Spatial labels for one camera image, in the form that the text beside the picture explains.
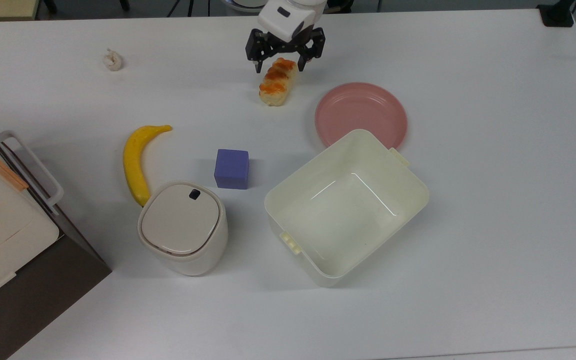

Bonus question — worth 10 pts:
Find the white oven door handle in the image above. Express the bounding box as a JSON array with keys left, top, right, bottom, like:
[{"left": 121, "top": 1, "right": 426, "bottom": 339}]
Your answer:
[{"left": 0, "top": 130, "right": 64, "bottom": 209}]

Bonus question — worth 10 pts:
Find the yellow banana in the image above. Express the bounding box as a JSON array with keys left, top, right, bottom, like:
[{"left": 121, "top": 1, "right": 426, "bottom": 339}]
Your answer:
[{"left": 122, "top": 124, "right": 173, "bottom": 208}]

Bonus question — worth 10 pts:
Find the pink round plate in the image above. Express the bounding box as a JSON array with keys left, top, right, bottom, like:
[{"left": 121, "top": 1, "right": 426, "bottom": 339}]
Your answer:
[{"left": 314, "top": 82, "right": 409, "bottom": 150}]

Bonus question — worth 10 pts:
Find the purple cube block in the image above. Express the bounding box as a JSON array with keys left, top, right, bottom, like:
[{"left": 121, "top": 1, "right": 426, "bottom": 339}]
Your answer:
[{"left": 213, "top": 148, "right": 250, "bottom": 190}]

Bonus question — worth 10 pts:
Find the copper strip on oven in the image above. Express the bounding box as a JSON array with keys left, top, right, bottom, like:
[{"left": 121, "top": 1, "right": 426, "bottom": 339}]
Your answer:
[{"left": 0, "top": 146, "right": 29, "bottom": 192}]

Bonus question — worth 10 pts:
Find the cream plastic storage box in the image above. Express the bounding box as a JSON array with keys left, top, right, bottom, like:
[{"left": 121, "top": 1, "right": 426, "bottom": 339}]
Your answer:
[{"left": 263, "top": 128, "right": 430, "bottom": 288}]

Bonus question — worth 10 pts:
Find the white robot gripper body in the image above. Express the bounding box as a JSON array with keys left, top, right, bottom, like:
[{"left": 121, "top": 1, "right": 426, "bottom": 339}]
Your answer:
[{"left": 258, "top": 0, "right": 319, "bottom": 51}]

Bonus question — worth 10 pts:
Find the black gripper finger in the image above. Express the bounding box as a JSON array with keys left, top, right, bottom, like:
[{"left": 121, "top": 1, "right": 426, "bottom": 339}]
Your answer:
[
  {"left": 245, "top": 28, "right": 275, "bottom": 75},
  {"left": 296, "top": 27, "right": 327, "bottom": 72}
]

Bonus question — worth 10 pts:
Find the white garlic bulb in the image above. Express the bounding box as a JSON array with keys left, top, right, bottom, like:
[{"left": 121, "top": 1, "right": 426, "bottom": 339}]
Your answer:
[{"left": 102, "top": 48, "right": 124, "bottom": 72}]

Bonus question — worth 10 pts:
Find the white lidded trash bin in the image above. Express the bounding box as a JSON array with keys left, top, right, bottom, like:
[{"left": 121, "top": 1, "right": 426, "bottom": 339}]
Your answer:
[{"left": 137, "top": 180, "right": 229, "bottom": 277}]

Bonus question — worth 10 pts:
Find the white and brown oven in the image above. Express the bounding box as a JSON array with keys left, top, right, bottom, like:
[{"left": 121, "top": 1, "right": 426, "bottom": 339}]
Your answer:
[{"left": 0, "top": 107, "right": 113, "bottom": 360}]

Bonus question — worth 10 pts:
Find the black table clamp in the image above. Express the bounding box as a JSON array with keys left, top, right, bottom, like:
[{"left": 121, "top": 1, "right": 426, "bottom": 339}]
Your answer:
[{"left": 537, "top": 0, "right": 576, "bottom": 27}]

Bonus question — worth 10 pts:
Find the orange glazed bread loaf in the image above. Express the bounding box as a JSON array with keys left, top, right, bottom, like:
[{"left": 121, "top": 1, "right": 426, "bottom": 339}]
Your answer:
[{"left": 259, "top": 57, "right": 299, "bottom": 107}]

